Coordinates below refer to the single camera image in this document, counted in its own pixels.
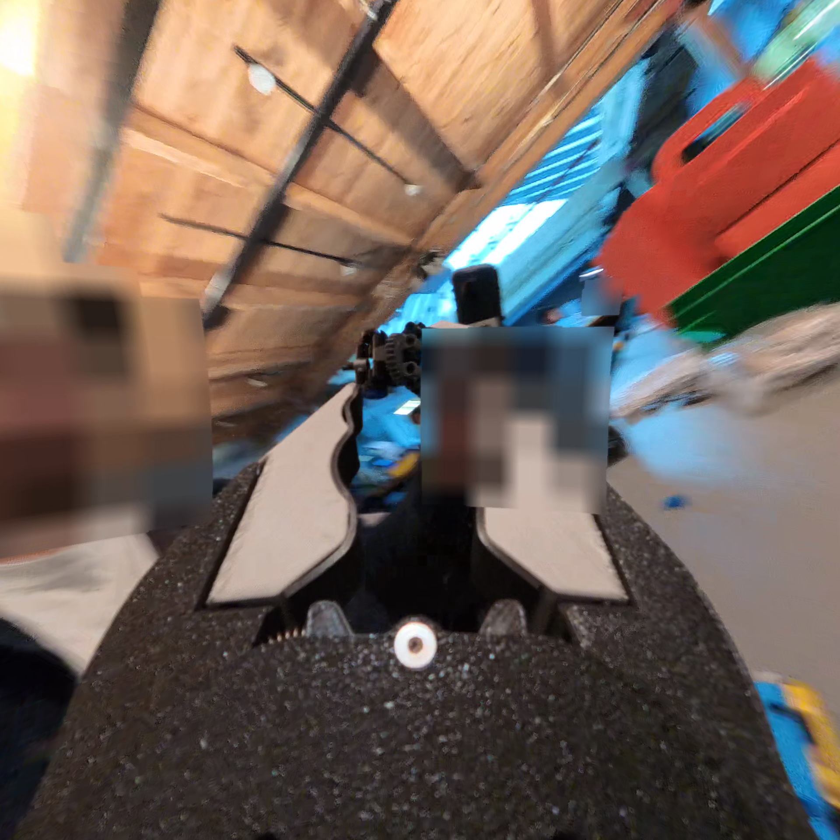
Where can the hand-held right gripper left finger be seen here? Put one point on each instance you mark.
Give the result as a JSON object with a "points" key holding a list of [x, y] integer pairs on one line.
{"points": [[289, 525]]}

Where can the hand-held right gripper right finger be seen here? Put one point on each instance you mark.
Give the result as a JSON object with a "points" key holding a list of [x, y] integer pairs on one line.
{"points": [[558, 558]]}

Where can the black blue domed brick assembly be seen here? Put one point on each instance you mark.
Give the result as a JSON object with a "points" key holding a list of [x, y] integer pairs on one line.
{"points": [[394, 358]]}

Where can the grey desk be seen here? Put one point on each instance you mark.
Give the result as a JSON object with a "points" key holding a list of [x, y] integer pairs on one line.
{"points": [[754, 525]]}

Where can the small blue brick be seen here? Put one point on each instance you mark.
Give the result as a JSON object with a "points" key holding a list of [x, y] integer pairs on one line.
{"points": [[676, 502]]}

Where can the white garment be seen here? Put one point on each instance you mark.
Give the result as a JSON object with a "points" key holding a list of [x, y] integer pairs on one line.
{"points": [[65, 590]]}

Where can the orange foam carrier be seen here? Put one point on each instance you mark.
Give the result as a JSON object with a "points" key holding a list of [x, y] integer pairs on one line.
{"points": [[689, 197]]}

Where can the clear plastic bag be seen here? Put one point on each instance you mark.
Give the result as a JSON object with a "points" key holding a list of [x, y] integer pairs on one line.
{"points": [[722, 367]]}

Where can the green plastic bin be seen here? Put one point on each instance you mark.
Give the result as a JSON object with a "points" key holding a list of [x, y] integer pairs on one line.
{"points": [[754, 289]]}

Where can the blue sticker sheet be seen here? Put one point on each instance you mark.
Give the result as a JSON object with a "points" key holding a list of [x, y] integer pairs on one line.
{"points": [[800, 741]]}

